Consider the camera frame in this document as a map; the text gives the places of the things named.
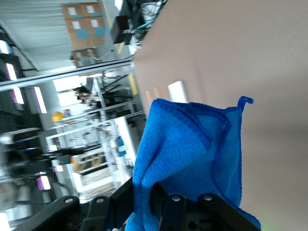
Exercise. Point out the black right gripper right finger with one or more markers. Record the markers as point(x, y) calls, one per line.
point(207, 214)

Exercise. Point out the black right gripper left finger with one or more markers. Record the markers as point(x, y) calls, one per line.
point(72, 214)

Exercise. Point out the blue microfiber towel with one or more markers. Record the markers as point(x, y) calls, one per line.
point(183, 149)

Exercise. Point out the white towel rack wooden rods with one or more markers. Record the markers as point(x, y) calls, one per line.
point(178, 92)

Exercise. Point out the rectangular ceiling light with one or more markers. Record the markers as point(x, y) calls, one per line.
point(43, 183)
point(39, 99)
point(11, 71)

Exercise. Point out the yellow hard hat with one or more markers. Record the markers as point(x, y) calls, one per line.
point(58, 116)

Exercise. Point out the white shelving unit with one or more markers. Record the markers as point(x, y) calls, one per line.
point(126, 130)

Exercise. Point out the brown cardboard box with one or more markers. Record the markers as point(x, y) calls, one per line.
point(96, 31)
point(83, 56)
point(77, 36)
point(72, 11)
point(92, 9)

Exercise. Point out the black equipment box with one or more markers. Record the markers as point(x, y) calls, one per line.
point(120, 29)

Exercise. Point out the aluminium frame post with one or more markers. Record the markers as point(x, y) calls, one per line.
point(60, 75)

